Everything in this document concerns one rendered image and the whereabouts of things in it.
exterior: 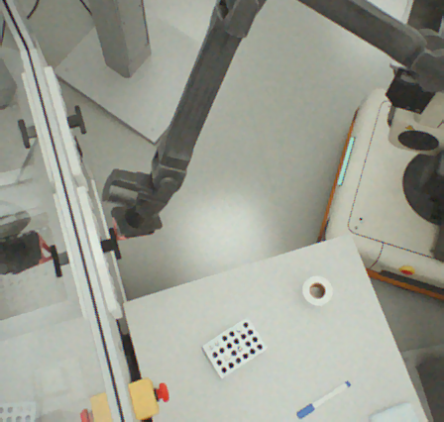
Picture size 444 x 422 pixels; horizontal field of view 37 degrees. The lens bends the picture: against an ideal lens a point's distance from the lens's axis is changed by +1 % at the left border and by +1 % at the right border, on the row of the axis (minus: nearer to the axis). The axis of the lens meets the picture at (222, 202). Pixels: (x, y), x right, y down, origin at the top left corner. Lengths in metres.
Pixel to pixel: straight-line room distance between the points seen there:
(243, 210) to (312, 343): 0.96
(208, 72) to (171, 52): 1.51
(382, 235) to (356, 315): 0.63
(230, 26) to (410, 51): 0.34
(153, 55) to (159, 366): 1.45
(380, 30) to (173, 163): 0.44
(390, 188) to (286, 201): 0.42
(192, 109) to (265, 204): 1.28
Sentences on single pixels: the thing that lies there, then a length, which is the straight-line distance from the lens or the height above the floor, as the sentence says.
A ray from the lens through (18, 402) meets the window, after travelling 0.59.
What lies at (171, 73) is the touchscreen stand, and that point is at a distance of 2.62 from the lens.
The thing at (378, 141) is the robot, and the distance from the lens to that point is 2.29.
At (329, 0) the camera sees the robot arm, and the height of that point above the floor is 1.38.
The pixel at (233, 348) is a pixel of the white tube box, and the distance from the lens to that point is 1.51.
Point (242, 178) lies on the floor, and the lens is 2.47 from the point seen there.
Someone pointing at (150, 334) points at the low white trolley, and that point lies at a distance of 1.55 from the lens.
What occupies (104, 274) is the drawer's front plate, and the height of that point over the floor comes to 0.93.
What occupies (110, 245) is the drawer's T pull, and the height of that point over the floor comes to 0.91.
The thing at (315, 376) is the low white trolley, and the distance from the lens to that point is 1.56.
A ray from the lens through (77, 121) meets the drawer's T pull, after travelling 1.57.
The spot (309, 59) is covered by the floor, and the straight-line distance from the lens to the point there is 2.73.
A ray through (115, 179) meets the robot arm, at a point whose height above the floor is 1.11.
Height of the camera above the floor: 2.29
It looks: 71 degrees down
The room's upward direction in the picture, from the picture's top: 5 degrees clockwise
